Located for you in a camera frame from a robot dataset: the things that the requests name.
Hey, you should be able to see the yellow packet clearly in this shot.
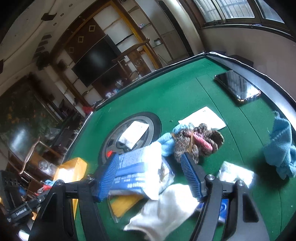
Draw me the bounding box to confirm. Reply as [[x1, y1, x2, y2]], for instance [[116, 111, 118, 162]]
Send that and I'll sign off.
[[107, 194, 144, 223]]

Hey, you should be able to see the white cloth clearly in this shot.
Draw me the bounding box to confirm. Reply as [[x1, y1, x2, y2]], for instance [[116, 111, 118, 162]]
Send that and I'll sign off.
[[123, 183, 200, 240]]

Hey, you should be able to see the brown pink knitted item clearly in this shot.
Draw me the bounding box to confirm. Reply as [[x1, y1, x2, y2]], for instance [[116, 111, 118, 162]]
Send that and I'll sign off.
[[173, 123, 224, 164]]

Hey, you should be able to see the large framed painting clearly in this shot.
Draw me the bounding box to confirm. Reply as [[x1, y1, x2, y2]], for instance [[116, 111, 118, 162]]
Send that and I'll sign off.
[[1, 74, 62, 142]]

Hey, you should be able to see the white paper sheet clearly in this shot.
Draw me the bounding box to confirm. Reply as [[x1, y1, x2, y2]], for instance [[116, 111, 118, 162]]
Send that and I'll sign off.
[[178, 106, 226, 131]]

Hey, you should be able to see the light blue towel cloth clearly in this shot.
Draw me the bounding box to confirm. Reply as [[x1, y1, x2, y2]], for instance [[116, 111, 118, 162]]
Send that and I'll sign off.
[[263, 111, 295, 180]]

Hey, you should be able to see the round table centre console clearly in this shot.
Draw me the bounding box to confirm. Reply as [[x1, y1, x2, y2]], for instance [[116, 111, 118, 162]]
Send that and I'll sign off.
[[98, 112, 162, 164]]

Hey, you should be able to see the black smartphone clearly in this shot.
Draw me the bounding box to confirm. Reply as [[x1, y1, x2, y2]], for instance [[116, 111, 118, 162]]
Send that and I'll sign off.
[[214, 70, 261, 104]]

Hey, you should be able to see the light blue small cloth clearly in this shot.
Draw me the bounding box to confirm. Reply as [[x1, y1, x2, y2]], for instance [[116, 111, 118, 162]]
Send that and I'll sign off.
[[157, 124, 192, 157]]

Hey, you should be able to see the small clear plastic packet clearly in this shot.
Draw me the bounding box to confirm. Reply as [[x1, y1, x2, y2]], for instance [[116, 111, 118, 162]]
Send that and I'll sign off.
[[217, 161, 256, 188]]

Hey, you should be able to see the wooden armchair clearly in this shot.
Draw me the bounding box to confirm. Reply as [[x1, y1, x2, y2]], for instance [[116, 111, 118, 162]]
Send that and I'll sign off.
[[112, 38, 151, 82]]

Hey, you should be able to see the black television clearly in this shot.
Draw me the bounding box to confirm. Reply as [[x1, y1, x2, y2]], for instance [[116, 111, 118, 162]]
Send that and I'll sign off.
[[72, 35, 121, 87]]

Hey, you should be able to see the blue white wipes packet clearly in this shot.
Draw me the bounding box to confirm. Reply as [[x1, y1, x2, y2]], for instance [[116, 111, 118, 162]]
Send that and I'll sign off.
[[109, 142, 175, 200]]

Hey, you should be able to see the yellow cardboard box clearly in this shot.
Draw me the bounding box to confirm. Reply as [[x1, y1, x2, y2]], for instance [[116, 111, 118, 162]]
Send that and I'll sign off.
[[52, 157, 88, 218]]

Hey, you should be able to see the small white packet on console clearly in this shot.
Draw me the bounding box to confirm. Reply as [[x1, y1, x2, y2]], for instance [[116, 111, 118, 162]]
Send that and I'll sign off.
[[119, 121, 149, 150]]

